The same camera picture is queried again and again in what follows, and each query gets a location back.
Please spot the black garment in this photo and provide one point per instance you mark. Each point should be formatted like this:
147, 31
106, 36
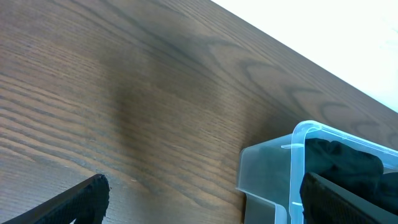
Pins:
359, 172

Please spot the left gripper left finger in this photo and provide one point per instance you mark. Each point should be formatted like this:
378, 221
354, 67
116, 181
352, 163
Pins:
85, 203

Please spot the clear plastic storage bin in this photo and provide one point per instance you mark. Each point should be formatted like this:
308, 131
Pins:
270, 173

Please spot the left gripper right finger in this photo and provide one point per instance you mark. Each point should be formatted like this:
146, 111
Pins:
327, 203

